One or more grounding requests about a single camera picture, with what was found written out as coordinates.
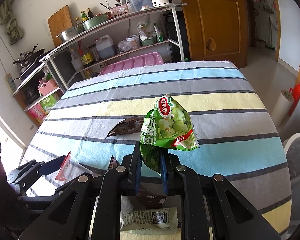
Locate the green snack bag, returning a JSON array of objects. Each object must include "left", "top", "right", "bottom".
[{"left": 139, "top": 94, "right": 200, "bottom": 174}]

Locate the clear bag with red strip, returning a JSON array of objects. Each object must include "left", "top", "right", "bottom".
[{"left": 55, "top": 151, "right": 95, "bottom": 183}]

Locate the brown torn wrapper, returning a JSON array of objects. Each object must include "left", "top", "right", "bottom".
[{"left": 135, "top": 184, "right": 167, "bottom": 208}]

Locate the steel pot with lid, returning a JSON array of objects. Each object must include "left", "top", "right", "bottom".
[{"left": 12, "top": 51, "right": 38, "bottom": 73}]

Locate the dark brown snack wrapper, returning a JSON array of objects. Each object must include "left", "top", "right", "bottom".
[{"left": 104, "top": 116, "right": 147, "bottom": 139}]

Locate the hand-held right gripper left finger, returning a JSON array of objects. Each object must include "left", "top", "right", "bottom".
[{"left": 18, "top": 141, "right": 143, "bottom": 240}]

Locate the small pink basket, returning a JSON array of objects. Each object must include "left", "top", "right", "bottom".
[{"left": 37, "top": 77, "right": 57, "bottom": 96}]

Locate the pale green white wrapper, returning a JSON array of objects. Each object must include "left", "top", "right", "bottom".
[{"left": 119, "top": 206, "right": 178, "bottom": 232}]

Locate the pink utensil basket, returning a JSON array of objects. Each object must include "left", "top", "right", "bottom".
[{"left": 109, "top": 5, "right": 130, "bottom": 15}]

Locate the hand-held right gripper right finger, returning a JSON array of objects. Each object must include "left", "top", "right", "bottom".
[{"left": 160, "top": 151, "right": 282, "bottom": 240}]

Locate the clear storage box blue lid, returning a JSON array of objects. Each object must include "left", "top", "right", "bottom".
[{"left": 126, "top": 0, "right": 153, "bottom": 13}]

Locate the clear knotted plastic bag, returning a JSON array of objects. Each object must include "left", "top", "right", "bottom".
[{"left": 116, "top": 40, "right": 133, "bottom": 53}]

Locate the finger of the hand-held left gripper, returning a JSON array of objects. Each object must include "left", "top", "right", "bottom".
[
  {"left": 6, "top": 155, "right": 67, "bottom": 184},
  {"left": 16, "top": 191, "right": 63, "bottom": 205}
]

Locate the pink plastic tray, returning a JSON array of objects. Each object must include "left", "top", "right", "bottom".
[{"left": 99, "top": 51, "right": 165, "bottom": 75}]

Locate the steel basin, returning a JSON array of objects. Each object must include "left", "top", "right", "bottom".
[{"left": 56, "top": 25, "right": 85, "bottom": 43}]

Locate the white paper roll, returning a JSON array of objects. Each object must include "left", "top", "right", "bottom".
[{"left": 271, "top": 89, "right": 295, "bottom": 128}]

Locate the white plastic tub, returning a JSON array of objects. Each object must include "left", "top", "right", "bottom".
[{"left": 126, "top": 34, "right": 140, "bottom": 48}]

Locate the small green basket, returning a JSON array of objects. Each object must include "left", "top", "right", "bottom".
[{"left": 141, "top": 37, "right": 157, "bottom": 47}]

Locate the wooden cutting board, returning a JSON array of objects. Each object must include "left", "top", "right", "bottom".
[{"left": 47, "top": 5, "right": 74, "bottom": 48}]

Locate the oil bottle yellow label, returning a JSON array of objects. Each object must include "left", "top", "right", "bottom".
[{"left": 77, "top": 41, "right": 94, "bottom": 67}]

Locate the green enamel pot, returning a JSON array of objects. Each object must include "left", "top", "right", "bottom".
[{"left": 82, "top": 14, "right": 109, "bottom": 30}]

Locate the striped tablecloth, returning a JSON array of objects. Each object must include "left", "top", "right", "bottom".
[{"left": 20, "top": 60, "right": 292, "bottom": 240}]

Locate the metal shelf rack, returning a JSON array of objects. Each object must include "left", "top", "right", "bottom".
[{"left": 12, "top": 3, "right": 188, "bottom": 98}]

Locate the white power strip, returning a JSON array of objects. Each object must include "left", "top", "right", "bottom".
[{"left": 4, "top": 73, "right": 17, "bottom": 93}]

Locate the brown wooden door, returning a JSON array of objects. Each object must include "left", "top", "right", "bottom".
[{"left": 176, "top": 0, "right": 248, "bottom": 68}]

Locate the white plastic bag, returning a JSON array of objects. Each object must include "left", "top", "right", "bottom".
[{"left": 136, "top": 15, "right": 155, "bottom": 39}]

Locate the small brown wrapper piece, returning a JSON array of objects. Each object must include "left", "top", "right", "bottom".
[{"left": 107, "top": 155, "right": 120, "bottom": 170}]

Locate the green carton box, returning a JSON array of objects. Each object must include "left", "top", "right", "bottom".
[{"left": 27, "top": 95, "right": 58, "bottom": 125}]

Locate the red roll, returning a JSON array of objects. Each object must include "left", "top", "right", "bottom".
[{"left": 289, "top": 80, "right": 300, "bottom": 117}]

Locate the green packet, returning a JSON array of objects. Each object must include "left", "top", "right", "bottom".
[{"left": 154, "top": 22, "right": 165, "bottom": 42}]

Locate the hanging grey cloth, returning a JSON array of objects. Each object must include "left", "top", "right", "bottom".
[{"left": 0, "top": 1, "right": 24, "bottom": 45}]

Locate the clear plastic bottle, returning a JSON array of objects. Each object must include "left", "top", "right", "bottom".
[{"left": 70, "top": 49, "right": 84, "bottom": 72}]

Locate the white round waste bin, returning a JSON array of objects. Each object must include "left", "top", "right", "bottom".
[{"left": 282, "top": 132, "right": 300, "bottom": 220}]

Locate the white plastic jug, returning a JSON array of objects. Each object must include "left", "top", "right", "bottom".
[{"left": 95, "top": 35, "right": 115, "bottom": 59}]

